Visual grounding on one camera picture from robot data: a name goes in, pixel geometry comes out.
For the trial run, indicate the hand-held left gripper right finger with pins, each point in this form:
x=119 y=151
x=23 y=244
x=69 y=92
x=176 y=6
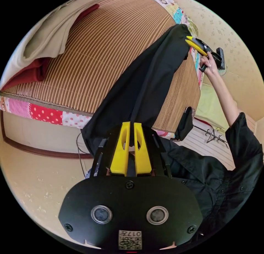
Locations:
x=142 y=157

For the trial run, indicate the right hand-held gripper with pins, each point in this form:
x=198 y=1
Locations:
x=207 y=47

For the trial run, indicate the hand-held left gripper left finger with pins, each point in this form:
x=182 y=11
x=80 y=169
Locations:
x=119 y=155

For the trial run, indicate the black pants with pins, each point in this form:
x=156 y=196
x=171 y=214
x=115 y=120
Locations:
x=148 y=76

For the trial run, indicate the person's right forearm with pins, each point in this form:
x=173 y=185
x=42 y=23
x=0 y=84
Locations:
x=223 y=95

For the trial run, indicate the person's right hand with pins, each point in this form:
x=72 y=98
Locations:
x=210 y=67

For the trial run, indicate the light green blanket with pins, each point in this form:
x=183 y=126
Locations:
x=210 y=105

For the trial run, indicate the black clothes hanger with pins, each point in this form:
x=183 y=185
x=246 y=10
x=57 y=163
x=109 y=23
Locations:
x=208 y=138

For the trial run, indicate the bed with woven mat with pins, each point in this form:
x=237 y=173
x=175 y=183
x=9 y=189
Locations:
x=99 y=51

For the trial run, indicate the pile of clothes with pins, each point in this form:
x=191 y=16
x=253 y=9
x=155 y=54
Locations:
x=51 y=31

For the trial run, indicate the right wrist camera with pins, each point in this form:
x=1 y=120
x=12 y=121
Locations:
x=221 y=58

